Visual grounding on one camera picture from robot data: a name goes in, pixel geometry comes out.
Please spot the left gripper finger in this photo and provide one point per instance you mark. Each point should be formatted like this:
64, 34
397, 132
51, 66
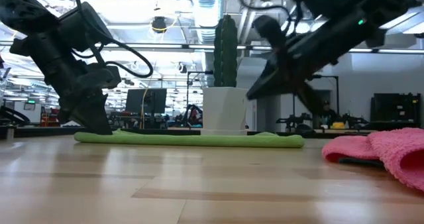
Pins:
96, 118
65, 116

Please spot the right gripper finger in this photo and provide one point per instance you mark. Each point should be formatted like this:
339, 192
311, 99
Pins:
309, 98
271, 83

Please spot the bright green microfiber towel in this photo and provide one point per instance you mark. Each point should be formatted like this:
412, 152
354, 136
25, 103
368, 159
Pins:
189, 140

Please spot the pink microfiber towel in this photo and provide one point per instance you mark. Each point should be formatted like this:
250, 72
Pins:
397, 151

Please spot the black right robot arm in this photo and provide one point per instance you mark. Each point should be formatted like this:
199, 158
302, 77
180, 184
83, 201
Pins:
357, 12

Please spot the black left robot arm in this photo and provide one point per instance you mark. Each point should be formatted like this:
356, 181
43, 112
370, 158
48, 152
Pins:
33, 15

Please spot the person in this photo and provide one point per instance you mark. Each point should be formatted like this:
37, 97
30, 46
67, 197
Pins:
195, 114
328, 113

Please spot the green exit sign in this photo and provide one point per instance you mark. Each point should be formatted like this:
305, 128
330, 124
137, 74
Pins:
31, 101

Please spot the black background monitor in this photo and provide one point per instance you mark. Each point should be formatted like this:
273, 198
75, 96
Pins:
145, 100

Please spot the white hexagonal plant pot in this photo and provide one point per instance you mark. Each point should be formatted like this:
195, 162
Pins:
225, 108

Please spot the green cactus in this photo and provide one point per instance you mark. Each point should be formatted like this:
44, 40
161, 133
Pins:
225, 51

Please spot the black shelf cabinet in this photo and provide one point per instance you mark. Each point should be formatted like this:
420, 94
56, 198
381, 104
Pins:
395, 113

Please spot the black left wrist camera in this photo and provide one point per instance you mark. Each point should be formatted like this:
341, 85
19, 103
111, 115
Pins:
104, 76

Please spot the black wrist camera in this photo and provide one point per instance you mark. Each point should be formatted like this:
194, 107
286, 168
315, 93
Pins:
268, 30
104, 76

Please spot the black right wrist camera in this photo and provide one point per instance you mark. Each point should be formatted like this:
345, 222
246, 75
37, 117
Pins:
268, 30

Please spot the black ceiling camera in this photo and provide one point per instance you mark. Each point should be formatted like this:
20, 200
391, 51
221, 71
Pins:
159, 24

